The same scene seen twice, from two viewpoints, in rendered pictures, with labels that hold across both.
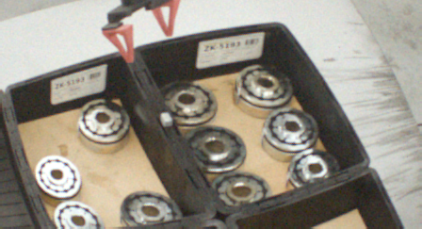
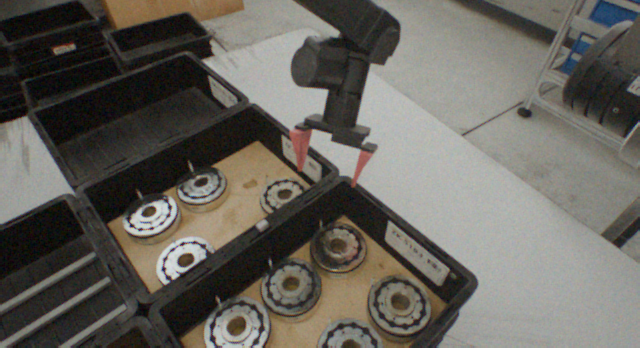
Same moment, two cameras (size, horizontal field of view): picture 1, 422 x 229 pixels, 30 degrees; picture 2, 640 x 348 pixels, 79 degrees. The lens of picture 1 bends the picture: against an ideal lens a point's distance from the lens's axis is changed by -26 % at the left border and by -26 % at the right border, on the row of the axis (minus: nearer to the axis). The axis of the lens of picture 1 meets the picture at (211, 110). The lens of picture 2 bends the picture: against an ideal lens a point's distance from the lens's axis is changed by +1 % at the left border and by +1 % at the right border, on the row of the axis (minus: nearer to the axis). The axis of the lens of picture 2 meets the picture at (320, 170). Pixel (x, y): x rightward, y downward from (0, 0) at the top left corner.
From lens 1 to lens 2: 1.31 m
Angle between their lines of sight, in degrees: 52
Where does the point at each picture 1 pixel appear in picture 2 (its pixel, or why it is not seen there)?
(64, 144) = (257, 183)
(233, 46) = (415, 252)
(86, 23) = (450, 163)
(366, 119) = not seen: outside the picture
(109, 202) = (206, 233)
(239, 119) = (356, 298)
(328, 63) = not seen: outside the picture
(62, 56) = (402, 163)
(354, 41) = not seen: outside the picture
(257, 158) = (311, 331)
